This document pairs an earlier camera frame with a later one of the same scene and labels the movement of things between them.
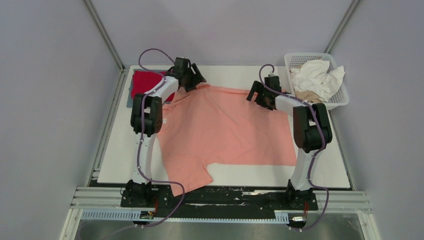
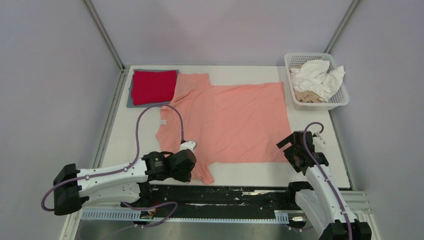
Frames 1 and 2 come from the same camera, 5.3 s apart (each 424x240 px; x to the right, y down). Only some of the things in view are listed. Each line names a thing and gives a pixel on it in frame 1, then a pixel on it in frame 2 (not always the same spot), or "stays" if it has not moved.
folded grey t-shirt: x=130 y=103 stays
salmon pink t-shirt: x=209 y=124 stays
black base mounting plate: x=217 y=196 stays
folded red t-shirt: x=143 y=81 stays
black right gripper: x=259 y=88 to x=287 y=152
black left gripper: x=198 y=78 to x=186 y=177
